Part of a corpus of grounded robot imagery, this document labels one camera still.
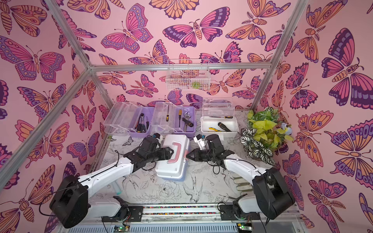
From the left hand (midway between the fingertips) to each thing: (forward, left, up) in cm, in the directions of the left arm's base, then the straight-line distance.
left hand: (170, 151), depth 85 cm
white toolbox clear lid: (+29, -23, -7) cm, 38 cm away
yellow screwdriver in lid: (+29, +5, 0) cm, 29 cm away
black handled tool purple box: (+30, -9, -9) cm, 32 cm away
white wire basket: (+44, -10, +23) cm, 51 cm away
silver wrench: (+39, -40, 0) cm, 56 cm away
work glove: (-16, -41, -10) cm, 46 cm away
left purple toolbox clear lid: (+26, +37, 0) cm, 46 cm away
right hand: (-3, -10, +2) cm, 11 cm away
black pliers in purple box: (+26, +26, -9) cm, 37 cm away
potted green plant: (+2, -50, +15) cm, 52 cm away
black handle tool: (+27, -36, -10) cm, 46 cm away
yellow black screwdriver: (+30, -37, -3) cm, 48 cm away
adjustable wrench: (+38, -9, -10) cm, 40 cm away
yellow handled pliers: (+26, -27, -10) cm, 39 cm away
